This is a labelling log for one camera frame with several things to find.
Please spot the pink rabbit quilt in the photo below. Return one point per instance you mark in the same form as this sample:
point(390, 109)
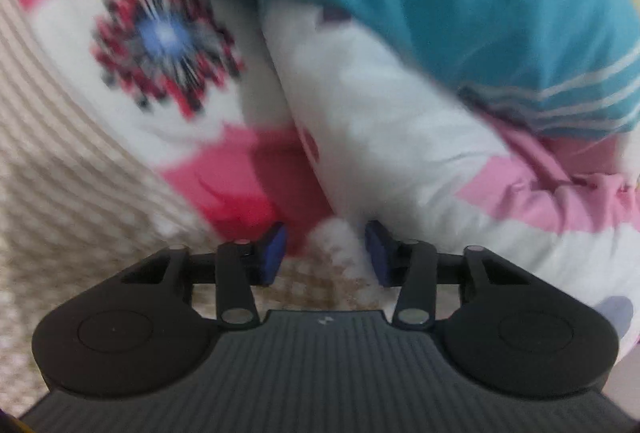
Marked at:
point(390, 144)

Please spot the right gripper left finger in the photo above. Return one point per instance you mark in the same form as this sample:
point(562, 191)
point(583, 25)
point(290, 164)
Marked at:
point(241, 265)

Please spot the pink floral bed sheet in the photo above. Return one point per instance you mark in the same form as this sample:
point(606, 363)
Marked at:
point(188, 89)

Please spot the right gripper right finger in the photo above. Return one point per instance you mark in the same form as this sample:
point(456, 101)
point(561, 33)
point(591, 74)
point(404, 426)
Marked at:
point(411, 267)

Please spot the beige checkered knit coat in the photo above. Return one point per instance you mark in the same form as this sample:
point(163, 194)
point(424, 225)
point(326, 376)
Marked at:
point(76, 206)

